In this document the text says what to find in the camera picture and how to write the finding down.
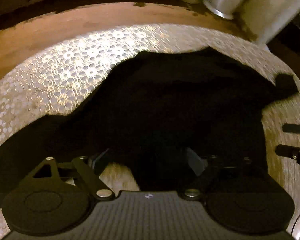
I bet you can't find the black garment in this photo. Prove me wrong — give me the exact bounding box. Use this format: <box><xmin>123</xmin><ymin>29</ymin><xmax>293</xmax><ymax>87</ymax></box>
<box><xmin>0</xmin><ymin>47</ymin><xmax>298</xmax><ymax>207</ymax></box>

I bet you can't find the floral lace tablecloth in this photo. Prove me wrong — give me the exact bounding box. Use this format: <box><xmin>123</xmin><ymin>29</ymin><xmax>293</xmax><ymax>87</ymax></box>
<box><xmin>0</xmin><ymin>24</ymin><xmax>300</xmax><ymax>239</ymax></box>

